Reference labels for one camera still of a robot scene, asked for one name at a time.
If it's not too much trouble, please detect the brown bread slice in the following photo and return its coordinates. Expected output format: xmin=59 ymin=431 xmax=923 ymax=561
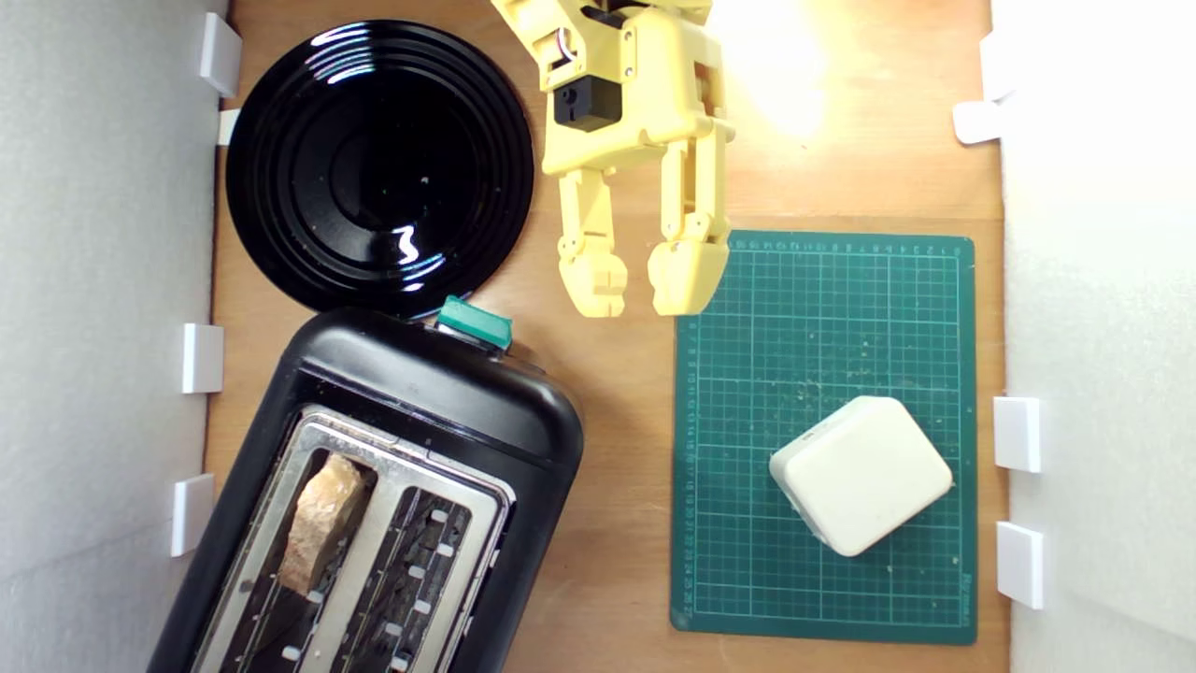
xmin=278 ymin=453 xmax=367 ymax=595

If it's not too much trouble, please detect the green toaster lever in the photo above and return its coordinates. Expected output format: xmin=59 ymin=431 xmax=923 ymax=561
xmin=436 ymin=295 xmax=514 ymax=352

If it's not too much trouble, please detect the black two-slot toaster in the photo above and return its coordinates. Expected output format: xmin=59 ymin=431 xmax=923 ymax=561
xmin=148 ymin=307 xmax=586 ymax=673

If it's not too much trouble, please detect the green cutting mat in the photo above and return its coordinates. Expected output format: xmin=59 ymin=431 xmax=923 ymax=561
xmin=670 ymin=231 xmax=978 ymax=646

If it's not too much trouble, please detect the black plate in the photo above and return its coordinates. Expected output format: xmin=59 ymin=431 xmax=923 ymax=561
xmin=226 ymin=19 xmax=535 ymax=319

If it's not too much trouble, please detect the white block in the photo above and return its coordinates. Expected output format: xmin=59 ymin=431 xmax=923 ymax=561
xmin=768 ymin=395 xmax=954 ymax=558

